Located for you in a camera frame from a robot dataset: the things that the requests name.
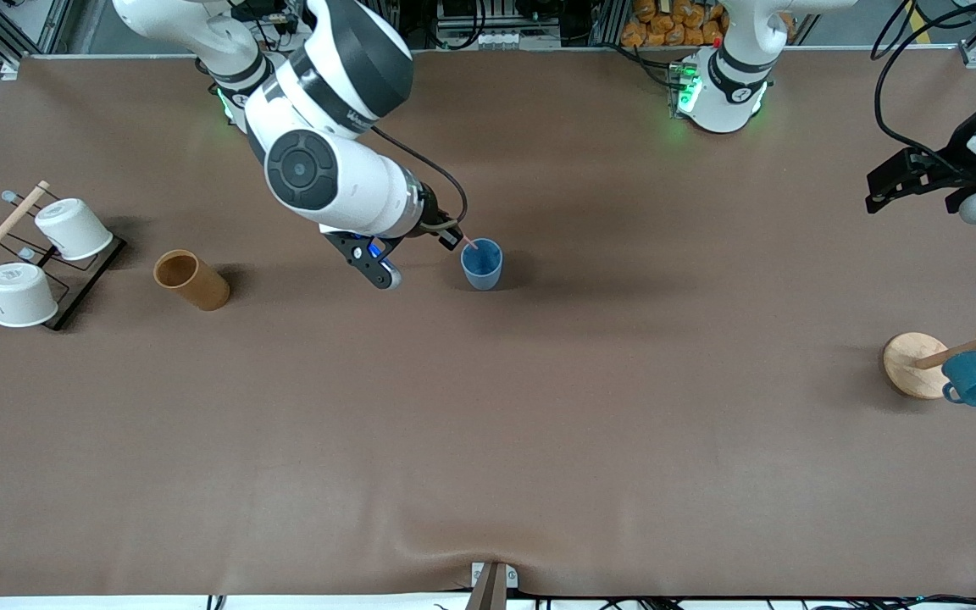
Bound wooden mug tree stand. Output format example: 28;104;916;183
883;303;976;399

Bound brown table mat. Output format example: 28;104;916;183
0;47;976;599

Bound brown paper cup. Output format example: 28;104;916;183
153;249;231;312

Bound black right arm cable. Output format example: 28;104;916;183
368;125;469;223

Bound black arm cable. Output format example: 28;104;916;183
368;125;469;223
873;0;963;164

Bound white smiley paper cup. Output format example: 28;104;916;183
35;198;114;261
0;263;59;328

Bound orange packaged snacks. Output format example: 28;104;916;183
621;0;730;48

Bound blue plastic cup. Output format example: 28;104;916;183
462;238;504;291

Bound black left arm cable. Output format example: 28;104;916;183
873;0;963;164

